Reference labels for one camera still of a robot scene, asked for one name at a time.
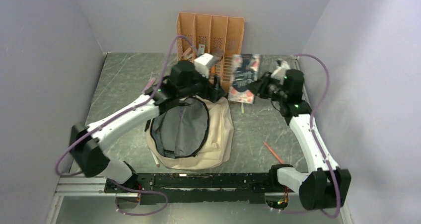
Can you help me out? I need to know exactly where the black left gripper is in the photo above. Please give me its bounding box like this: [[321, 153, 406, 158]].
[[178, 65, 226, 102]]

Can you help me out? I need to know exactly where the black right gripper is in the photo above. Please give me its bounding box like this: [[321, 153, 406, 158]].
[[246, 71, 287, 102]]

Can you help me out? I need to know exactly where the Little Women floral book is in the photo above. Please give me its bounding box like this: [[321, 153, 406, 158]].
[[227, 54, 261, 104]]

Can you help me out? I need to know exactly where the beige canvas backpack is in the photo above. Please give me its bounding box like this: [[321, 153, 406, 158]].
[[144, 97, 234, 170]]

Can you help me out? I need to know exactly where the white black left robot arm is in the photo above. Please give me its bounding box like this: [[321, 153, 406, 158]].
[[69, 54, 225, 192]]

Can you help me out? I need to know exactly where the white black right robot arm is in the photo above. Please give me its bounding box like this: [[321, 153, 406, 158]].
[[247, 69, 351, 214]]

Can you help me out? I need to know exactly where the grey glue stick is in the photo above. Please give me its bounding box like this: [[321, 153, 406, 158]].
[[212, 49, 224, 61]]

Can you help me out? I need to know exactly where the teal white box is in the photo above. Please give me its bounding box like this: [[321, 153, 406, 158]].
[[198, 44, 206, 55]]

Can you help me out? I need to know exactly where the red white small box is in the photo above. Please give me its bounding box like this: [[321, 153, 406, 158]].
[[181, 48, 193, 60]]

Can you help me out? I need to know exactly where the orange pencil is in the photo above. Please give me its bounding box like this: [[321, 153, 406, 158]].
[[263, 142, 284, 164]]

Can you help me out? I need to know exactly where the orange plastic desk organizer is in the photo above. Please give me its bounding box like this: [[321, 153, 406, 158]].
[[177, 12, 245, 91]]

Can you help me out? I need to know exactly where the pink eraser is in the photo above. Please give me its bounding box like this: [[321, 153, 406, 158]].
[[142, 77, 156, 94]]

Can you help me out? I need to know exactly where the white brown marker pen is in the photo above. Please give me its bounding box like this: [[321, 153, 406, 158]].
[[151, 153, 160, 167]]

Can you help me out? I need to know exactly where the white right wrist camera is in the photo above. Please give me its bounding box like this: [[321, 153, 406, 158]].
[[271, 59, 290, 80]]

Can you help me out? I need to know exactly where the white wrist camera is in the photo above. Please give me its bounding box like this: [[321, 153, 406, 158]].
[[193, 53, 217, 78], [271, 59, 290, 80]]

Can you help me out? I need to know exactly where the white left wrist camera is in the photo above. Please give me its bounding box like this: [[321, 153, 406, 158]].
[[193, 53, 217, 78]]

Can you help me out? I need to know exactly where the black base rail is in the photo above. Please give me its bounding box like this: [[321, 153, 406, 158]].
[[104, 172, 300, 205]]

